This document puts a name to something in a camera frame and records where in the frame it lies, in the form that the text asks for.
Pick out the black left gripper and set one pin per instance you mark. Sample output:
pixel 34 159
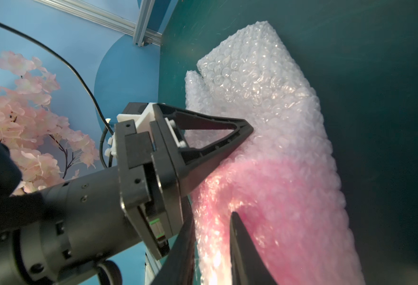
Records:
pixel 163 153

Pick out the clear bubble wrap sheet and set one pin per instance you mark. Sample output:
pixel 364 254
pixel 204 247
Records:
pixel 252 76

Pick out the aluminium back frame bar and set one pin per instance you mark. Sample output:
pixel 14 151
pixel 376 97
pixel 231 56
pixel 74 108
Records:
pixel 142 35

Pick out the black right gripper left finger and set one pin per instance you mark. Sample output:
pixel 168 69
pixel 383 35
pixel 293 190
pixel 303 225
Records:
pixel 180 264

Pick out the pink plastic wine glass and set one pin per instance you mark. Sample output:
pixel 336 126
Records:
pixel 294 214

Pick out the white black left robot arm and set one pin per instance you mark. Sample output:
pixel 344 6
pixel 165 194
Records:
pixel 69 232

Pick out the pink cherry blossom tree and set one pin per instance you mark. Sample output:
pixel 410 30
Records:
pixel 42 144

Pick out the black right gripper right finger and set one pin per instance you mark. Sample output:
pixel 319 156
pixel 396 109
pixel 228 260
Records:
pixel 247 267

